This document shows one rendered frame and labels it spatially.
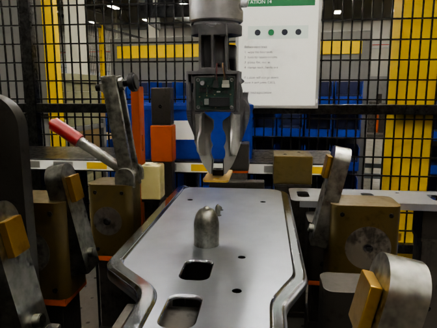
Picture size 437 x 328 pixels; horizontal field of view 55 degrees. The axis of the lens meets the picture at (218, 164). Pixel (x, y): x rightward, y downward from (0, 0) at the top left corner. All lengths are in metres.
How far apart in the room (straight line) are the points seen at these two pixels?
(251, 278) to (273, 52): 0.82
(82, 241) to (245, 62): 0.78
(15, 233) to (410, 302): 0.29
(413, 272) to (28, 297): 0.29
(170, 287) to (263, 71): 0.83
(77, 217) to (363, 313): 0.36
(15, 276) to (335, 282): 0.31
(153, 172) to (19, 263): 0.39
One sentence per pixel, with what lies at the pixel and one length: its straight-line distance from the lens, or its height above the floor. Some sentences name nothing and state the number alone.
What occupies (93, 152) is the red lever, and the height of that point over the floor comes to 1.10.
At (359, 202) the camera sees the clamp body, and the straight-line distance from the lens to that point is 0.59.
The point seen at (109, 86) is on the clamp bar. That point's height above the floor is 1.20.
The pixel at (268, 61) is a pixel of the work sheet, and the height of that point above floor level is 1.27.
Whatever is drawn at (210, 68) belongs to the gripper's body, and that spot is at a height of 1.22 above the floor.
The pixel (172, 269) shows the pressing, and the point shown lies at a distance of 0.47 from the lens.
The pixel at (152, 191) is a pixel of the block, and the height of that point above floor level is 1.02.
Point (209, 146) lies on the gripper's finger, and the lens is 0.63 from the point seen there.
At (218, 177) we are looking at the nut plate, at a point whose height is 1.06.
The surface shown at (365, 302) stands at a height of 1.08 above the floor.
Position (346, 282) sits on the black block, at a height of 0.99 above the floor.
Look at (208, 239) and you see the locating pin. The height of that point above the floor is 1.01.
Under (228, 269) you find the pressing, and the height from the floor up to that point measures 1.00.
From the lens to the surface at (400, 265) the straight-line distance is 0.24.
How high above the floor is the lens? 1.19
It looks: 10 degrees down
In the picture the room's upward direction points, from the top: straight up
